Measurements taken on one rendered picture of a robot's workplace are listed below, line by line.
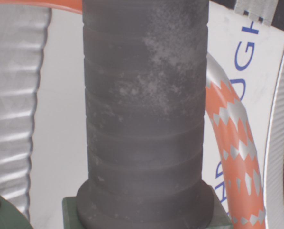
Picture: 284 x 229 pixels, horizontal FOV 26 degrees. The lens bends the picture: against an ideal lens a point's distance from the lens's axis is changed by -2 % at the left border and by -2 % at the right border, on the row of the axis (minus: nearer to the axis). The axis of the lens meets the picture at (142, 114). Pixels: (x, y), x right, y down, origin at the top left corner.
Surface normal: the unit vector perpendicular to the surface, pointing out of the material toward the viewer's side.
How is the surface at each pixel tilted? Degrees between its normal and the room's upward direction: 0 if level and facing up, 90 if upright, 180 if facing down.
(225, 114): 65
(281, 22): 90
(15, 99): 99
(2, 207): 115
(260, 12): 90
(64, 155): 90
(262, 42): 90
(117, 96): 33
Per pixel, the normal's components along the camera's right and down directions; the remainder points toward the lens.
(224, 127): -0.38, -0.23
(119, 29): -0.37, 0.37
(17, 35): 0.73, 0.27
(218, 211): 0.00, -0.91
